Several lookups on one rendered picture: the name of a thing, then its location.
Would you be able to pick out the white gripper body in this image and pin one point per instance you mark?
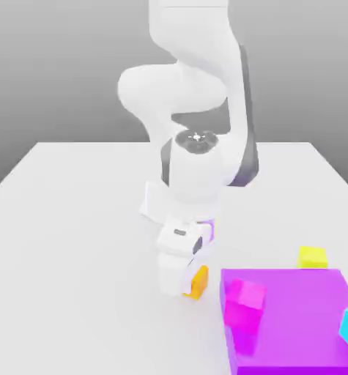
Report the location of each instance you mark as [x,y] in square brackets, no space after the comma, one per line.
[170,272]

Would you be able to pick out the small orange cube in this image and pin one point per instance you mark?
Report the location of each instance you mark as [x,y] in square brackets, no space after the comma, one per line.
[200,282]

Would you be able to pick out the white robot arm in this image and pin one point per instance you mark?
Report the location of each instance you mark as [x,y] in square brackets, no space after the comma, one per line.
[191,88]

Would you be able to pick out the small magenta cube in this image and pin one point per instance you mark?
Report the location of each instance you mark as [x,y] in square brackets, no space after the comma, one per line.
[244,307]

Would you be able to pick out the small yellow cube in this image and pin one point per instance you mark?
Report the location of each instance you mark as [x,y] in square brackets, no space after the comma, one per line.
[312,257]

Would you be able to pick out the large purple box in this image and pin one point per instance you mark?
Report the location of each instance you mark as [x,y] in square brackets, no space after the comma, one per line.
[302,322]

